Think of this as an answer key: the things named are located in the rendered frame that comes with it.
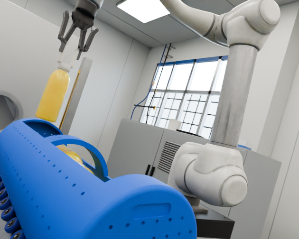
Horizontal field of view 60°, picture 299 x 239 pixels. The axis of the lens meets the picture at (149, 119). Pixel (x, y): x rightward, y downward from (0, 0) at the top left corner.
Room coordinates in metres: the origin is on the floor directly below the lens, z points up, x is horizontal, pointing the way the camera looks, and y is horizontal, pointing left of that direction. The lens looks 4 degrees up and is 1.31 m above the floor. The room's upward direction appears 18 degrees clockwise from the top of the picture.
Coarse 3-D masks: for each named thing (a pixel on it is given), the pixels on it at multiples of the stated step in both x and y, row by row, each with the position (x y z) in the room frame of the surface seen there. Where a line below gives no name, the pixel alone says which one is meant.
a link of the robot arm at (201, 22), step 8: (160, 0) 0.93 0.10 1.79; (168, 0) 0.92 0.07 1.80; (176, 0) 0.94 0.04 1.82; (168, 8) 0.96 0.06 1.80; (176, 8) 0.97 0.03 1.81; (184, 8) 0.99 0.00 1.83; (192, 8) 1.02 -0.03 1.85; (176, 16) 1.01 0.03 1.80; (184, 16) 1.01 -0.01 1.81; (192, 16) 1.01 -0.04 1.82; (200, 16) 1.02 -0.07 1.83; (208, 16) 1.02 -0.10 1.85; (192, 24) 1.03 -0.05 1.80; (200, 24) 1.03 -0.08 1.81; (208, 24) 1.03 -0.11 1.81; (200, 32) 1.06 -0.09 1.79; (208, 32) 1.05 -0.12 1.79
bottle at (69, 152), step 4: (60, 148) 0.81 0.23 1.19; (64, 148) 0.80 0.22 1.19; (68, 148) 0.81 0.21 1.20; (64, 152) 0.77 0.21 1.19; (68, 152) 0.77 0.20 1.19; (72, 152) 0.77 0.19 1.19; (72, 156) 0.75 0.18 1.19; (76, 156) 0.76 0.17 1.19; (76, 160) 0.75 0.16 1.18; (80, 160) 0.76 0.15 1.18
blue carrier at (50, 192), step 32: (32, 128) 1.14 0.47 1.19; (0, 160) 0.90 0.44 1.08; (32, 160) 0.68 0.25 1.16; (64, 160) 0.60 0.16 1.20; (96, 160) 0.87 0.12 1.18; (32, 192) 0.57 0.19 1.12; (64, 192) 0.49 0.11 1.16; (96, 192) 0.44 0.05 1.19; (128, 192) 0.42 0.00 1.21; (160, 192) 0.46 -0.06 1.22; (32, 224) 0.52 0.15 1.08; (64, 224) 0.43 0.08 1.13; (96, 224) 0.39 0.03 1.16; (128, 224) 0.43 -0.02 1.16; (160, 224) 0.47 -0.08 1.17; (192, 224) 0.52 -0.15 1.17
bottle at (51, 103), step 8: (56, 72) 0.88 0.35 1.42; (64, 72) 0.89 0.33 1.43; (48, 80) 0.89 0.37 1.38; (56, 80) 0.88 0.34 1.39; (64, 80) 0.89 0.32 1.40; (48, 88) 0.88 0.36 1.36; (56, 88) 0.88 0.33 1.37; (64, 88) 0.89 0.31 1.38; (48, 96) 0.88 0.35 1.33; (56, 96) 0.88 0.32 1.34; (64, 96) 0.91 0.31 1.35; (40, 104) 0.88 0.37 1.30; (48, 104) 0.88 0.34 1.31; (56, 104) 0.89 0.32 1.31; (40, 112) 0.88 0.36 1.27; (48, 112) 0.88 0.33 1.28; (56, 112) 0.90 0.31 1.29; (48, 120) 0.89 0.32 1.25
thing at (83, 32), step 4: (84, 24) 0.91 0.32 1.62; (84, 28) 0.91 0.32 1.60; (80, 32) 0.93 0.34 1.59; (84, 32) 0.92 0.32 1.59; (80, 36) 0.93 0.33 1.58; (84, 36) 0.92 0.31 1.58; (80, 40) 0.92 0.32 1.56; (84, 40) 0.92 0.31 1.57; (80, 44) 0.92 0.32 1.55; (80, 48) 0.92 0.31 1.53
